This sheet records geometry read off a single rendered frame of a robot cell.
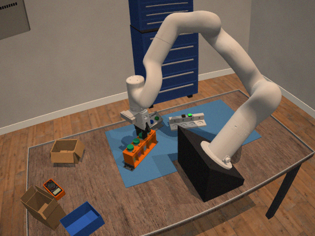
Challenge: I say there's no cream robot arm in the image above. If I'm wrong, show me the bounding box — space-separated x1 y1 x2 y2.
120 11 282 170

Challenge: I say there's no white key housing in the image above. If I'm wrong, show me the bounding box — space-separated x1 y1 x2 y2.
149 111 164 131

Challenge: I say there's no green round disc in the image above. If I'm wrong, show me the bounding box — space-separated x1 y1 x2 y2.
127 144 134 151
133 138 140 145

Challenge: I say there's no orange digital multimeter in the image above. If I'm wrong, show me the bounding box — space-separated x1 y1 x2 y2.
43 179 65 201

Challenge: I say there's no blue open bin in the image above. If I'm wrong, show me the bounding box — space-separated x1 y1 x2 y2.
59 201 105 236

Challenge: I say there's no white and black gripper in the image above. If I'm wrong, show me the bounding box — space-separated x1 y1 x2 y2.
134 109 151 139

